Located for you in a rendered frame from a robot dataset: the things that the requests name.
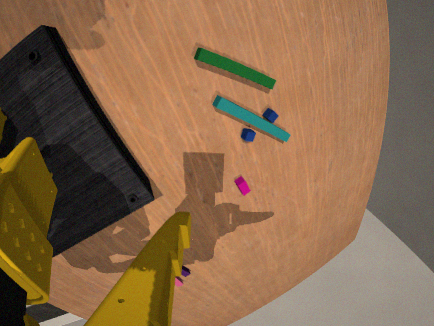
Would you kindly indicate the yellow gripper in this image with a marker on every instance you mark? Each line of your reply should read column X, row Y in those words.
column 143, row 296

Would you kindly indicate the turquoise rod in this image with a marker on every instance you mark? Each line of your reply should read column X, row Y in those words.
column 247, row 116

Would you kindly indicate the magenta rectangular block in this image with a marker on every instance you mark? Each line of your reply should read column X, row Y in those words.
column 242, row 185

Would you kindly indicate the pink rod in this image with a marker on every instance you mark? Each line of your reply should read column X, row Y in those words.
column 178, row 281

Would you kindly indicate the dark purple rod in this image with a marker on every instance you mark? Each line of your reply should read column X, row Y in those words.
column 185, row 271

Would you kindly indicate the green rod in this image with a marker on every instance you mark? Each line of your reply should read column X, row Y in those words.
column 233, row 67

